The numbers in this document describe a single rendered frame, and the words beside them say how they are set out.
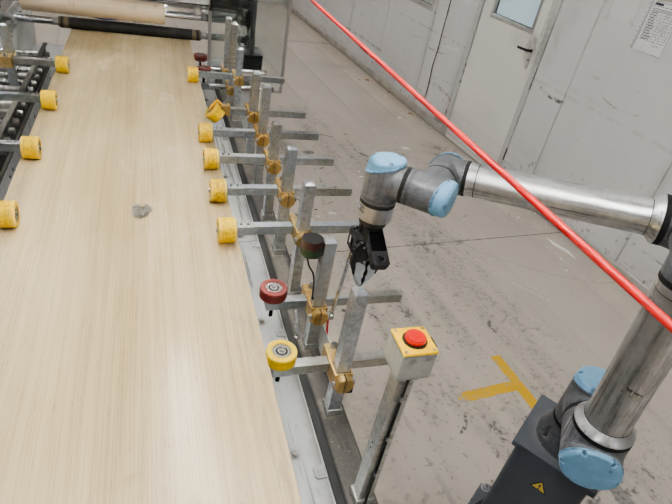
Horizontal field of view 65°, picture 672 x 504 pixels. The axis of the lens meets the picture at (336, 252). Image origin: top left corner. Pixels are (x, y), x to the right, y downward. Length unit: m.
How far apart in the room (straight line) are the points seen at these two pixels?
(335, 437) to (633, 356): 0.74
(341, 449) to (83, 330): 0.71
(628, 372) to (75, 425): 1.20
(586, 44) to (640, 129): 0.78
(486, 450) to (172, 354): 1.59
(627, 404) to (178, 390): 1.03
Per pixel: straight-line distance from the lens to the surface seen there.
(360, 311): 1.25
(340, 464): 1.43
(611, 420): 1.49
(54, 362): 1.37
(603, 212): 1.35
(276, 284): 1.56
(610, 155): 4.16
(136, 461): 1.18
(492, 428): 2.63
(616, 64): 4.21
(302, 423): 1.59
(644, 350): 1.36
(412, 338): 0.99
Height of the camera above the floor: 1.87
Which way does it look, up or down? 34 degrees down
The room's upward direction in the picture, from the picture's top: 11 degrees clockwise
